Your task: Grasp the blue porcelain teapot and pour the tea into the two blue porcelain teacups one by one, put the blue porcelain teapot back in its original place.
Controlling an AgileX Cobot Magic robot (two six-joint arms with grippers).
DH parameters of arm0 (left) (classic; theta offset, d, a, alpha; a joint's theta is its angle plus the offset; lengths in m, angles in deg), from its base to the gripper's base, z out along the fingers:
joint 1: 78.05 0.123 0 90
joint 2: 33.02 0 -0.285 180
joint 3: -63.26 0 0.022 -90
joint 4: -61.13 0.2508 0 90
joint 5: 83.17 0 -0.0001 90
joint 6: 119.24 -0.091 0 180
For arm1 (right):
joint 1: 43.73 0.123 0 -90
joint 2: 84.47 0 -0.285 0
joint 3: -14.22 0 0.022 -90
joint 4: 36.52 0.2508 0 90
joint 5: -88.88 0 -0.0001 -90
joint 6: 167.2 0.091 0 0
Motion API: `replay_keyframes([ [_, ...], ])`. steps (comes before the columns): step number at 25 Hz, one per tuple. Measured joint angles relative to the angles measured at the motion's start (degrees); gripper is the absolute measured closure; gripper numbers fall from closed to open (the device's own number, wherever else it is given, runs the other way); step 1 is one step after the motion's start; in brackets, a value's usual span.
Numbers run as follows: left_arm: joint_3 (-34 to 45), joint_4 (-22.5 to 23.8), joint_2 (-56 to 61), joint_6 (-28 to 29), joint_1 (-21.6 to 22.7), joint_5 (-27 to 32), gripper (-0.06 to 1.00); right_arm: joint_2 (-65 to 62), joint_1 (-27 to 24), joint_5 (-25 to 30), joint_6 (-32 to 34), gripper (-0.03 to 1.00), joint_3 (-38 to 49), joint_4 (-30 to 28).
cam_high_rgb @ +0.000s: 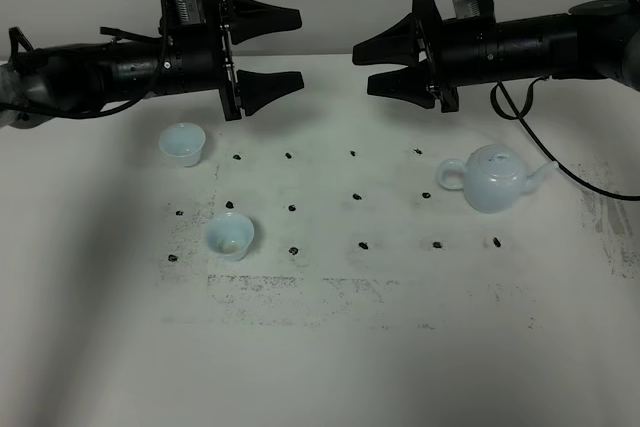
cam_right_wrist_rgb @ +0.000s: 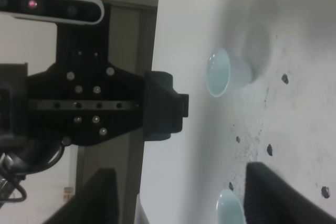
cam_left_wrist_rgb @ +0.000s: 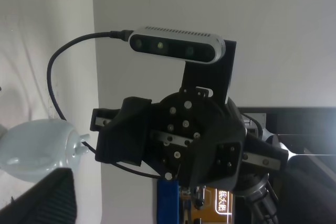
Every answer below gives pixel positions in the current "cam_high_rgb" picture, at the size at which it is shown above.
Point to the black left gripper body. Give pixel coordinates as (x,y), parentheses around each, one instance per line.
(200,59)

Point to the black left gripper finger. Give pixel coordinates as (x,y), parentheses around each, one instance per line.
(259,89)
(249,19)

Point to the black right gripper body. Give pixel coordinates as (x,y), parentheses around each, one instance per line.
(457,49)

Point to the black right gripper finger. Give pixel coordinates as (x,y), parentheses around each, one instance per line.
(398,45)
(407,84)

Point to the pale blue porcelain teapot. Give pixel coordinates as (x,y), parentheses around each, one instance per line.
(492,179)

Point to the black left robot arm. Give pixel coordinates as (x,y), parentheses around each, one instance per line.
(89,81)

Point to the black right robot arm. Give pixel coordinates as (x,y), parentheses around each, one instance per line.
(592,41)

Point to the far pale blue teacup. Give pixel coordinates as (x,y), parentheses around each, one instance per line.
(182,144)

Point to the pale blue teacup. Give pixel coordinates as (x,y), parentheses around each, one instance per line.
(182,144)
(230,235)

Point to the near pale blue teacup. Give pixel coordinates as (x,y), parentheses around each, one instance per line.
(230,235)

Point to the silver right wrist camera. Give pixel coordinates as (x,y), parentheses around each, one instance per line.
(474,9)

